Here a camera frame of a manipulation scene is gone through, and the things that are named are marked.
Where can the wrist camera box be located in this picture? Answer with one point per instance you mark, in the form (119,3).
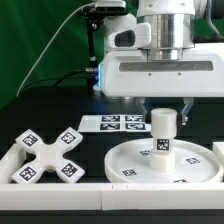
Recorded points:
(138,36)

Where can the white marker sheet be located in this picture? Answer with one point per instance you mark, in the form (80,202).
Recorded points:
(113,123)

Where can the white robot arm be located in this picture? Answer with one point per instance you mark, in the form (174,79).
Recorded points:
(152,54)

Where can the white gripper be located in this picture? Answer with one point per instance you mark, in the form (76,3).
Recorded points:
(200,73)

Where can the white cross-shaped table base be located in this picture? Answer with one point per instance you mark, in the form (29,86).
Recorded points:
(49,157)

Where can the white U-shaped border frame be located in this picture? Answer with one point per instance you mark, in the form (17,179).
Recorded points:
(101,196)

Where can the white round table top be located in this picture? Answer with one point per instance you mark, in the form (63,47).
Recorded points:
(136,161)

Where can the black camera stand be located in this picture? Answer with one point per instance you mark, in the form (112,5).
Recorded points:
(94,15)

